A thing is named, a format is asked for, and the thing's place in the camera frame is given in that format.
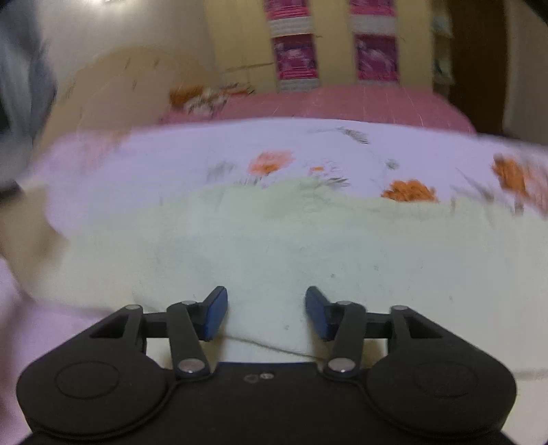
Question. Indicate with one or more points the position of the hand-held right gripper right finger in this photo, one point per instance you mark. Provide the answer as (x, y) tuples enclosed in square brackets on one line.
[(316, 314)]

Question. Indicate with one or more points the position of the pink wall poster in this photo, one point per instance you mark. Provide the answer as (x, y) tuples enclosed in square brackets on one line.
[(286, 8), (377, 57), (295, 57), (371, 6)]

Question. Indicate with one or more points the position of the cream open shelf unit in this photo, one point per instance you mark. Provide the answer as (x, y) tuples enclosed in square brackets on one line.
[(442, 51)]

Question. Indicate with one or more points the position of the folded patterned pillows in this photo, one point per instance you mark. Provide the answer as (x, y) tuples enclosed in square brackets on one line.
[(201, 98)]

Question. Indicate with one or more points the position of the pink checked bed sheet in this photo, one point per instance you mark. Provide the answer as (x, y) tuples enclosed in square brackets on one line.
[(342, 105)]

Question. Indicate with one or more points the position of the floral lilac blanket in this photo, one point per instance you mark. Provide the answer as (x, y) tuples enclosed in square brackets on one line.
[(180, 154)]

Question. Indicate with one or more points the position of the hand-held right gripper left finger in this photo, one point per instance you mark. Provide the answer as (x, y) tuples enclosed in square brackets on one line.
[(215, 314)]

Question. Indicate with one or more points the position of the cream knitted small garment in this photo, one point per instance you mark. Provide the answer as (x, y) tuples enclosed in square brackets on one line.
[(274, 248)]

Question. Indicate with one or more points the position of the dark brown door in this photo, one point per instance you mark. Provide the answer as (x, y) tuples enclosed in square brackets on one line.
[(479, 64)]

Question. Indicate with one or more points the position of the blurred grey blue cloth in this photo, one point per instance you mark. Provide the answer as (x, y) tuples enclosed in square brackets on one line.
[(21, 85)]

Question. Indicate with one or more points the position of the cream wardrobe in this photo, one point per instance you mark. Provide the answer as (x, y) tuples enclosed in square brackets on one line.
[(334, 47)]

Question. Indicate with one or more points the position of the cream bed headboard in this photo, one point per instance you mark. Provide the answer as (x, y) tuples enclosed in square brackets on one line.
[(115, 81)]

